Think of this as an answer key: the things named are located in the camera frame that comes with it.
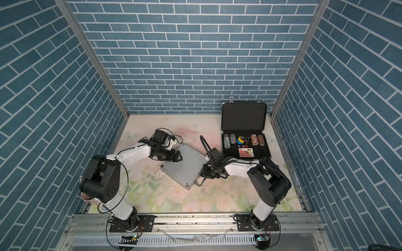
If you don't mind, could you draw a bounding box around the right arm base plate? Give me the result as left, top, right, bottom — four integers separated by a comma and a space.
233, 213, 280, 232

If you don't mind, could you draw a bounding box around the brown blue chip stack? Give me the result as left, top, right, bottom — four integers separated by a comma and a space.
257, 134, 265, 146

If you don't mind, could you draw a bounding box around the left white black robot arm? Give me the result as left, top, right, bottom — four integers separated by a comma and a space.
80, 141, 183, 221

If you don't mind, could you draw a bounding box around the red white chip stack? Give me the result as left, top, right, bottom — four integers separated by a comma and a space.
250, 134, 259, 146

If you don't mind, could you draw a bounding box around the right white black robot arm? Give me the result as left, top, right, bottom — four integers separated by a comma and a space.
199, 157, 292, 230

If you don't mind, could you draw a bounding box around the black poker case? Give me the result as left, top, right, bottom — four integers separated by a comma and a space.
221, 101, 271, 160

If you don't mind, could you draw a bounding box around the aluminium front rail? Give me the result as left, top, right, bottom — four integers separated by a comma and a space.
62, 212, 327, 239

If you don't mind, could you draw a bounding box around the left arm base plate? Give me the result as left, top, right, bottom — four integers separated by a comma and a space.
108, 214, 156, 233

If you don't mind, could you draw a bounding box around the grey green chip stack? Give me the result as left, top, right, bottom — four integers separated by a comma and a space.
230, 133, 237, 144

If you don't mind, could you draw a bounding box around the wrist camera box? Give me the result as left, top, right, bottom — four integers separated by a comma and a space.
150, 129, 170, 146
208, 148, 223, 162

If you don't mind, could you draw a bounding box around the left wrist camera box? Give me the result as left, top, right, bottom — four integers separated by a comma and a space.
150, 129, 170, 146

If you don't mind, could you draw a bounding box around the silver aluminium poker case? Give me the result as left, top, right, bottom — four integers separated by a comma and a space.
161, 144, 207, 191

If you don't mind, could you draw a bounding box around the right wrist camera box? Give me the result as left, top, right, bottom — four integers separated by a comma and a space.
208, 148, 223, 162

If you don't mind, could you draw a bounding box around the yellow blue dealer button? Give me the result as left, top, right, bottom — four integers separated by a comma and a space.
237, 137, 248, 145

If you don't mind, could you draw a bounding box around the green white chip stack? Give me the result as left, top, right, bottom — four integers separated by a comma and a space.
223, 134, 231, 149

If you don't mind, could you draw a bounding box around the pink playing card deck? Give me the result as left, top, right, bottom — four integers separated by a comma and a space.
238, 148, 254, 158

